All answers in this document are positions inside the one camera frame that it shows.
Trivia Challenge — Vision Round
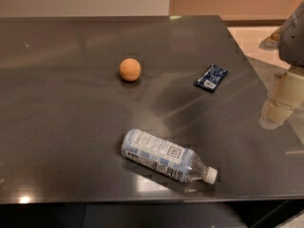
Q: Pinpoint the orange fruit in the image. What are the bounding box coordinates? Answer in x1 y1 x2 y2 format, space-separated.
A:
120 58 142 82

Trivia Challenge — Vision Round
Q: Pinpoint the dark blue snack packet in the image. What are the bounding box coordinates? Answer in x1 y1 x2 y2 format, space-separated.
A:
194 65 228 92

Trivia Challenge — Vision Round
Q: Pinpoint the clear bottle with blue label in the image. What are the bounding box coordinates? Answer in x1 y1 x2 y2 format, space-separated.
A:
121 129 218 184

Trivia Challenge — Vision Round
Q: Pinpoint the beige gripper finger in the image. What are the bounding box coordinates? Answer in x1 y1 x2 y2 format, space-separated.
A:
259 66 304 130

